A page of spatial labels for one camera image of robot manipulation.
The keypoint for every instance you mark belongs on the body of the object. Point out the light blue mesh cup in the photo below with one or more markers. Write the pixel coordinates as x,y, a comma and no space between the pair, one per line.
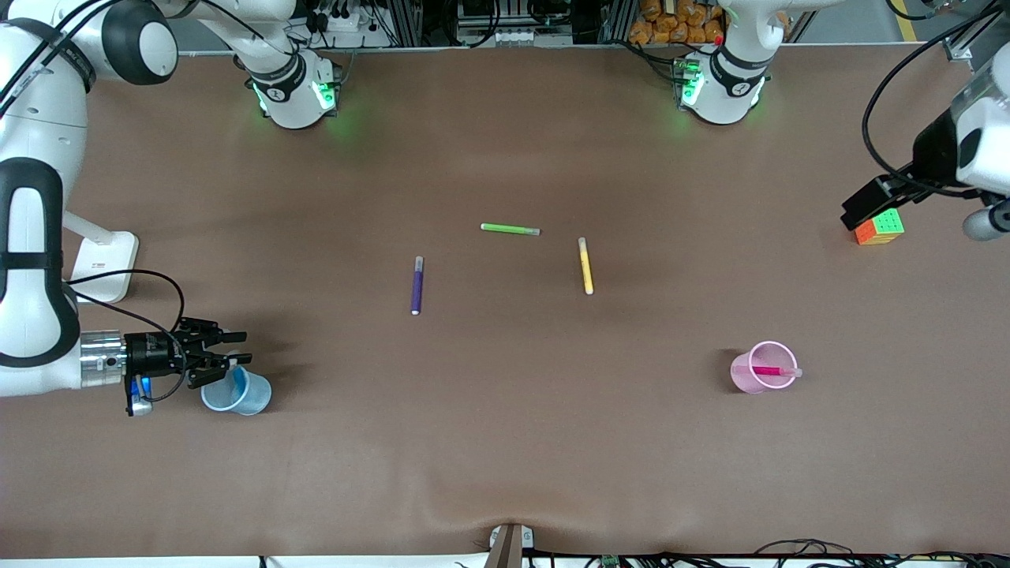
252,398

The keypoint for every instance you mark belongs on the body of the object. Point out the pink mesh cup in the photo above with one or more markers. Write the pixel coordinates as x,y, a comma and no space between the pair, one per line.
746,380

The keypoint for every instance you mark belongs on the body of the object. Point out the grey electronics rack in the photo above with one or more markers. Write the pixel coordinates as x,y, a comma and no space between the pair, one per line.
513,35

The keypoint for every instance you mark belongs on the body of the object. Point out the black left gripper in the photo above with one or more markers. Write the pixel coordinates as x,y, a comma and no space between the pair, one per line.
934,154

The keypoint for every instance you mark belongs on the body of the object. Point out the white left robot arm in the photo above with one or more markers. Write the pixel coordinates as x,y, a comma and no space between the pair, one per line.
722,99

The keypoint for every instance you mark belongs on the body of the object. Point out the white desk lamp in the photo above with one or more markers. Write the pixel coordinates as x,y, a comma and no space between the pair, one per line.
106,272

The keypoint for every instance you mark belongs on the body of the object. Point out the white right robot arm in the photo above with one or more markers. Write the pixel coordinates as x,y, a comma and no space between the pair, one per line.
39,118

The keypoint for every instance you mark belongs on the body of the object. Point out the white power strip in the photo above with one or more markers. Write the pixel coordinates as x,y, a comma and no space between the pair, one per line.
339,20

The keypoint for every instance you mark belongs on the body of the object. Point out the yellow marker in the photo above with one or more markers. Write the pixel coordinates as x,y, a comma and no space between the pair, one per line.
585,268

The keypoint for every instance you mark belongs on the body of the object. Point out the aluminium frame profile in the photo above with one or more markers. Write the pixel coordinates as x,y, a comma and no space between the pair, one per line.
959,51

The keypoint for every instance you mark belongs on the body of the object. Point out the pink marker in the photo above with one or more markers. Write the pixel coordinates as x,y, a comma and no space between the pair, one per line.
765,370

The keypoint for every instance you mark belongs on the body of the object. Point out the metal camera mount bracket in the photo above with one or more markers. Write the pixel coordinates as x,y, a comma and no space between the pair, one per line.
509,548

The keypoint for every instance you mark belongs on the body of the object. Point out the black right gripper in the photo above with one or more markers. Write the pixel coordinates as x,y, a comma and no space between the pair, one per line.
151,354

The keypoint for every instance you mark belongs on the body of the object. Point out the bag of orange packets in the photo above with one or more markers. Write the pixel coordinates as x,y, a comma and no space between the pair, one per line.
671,24

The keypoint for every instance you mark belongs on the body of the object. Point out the colourful puzzle cube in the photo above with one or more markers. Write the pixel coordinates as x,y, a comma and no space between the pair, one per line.
888,227

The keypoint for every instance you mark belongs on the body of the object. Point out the green marker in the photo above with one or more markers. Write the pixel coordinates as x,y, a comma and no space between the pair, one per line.
509,229

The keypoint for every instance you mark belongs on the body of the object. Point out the purple marker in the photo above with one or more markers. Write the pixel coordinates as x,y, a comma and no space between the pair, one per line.
417,288

